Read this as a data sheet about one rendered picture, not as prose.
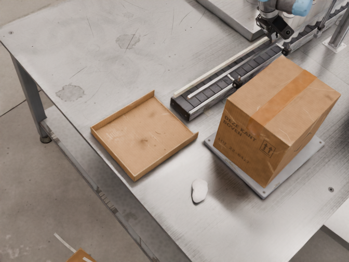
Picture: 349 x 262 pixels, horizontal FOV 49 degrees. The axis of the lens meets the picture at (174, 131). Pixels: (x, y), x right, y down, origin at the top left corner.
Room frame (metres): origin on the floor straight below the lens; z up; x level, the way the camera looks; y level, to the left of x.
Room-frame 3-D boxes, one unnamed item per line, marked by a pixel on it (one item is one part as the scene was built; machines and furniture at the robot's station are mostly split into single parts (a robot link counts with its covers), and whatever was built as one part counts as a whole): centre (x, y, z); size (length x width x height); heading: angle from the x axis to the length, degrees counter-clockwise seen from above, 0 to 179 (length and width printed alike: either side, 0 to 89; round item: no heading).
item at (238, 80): (1.03, -0.19, 0.91); 0.07 x 0.03 x 0.16; 48
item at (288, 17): (1.37, -0.40, 0.98); 0.05 x 0.05 x 0.20
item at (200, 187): (0.60, -0.11, 0.85); 0.08 x 0.07 x 0.04; 145
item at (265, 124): (0.83, -0.33, 0.99); 0.30 x 0.24 x 0.27; 142
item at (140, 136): (0.80, 0.11, 0.85); 0.30 x 0.26 x 0.04; 138
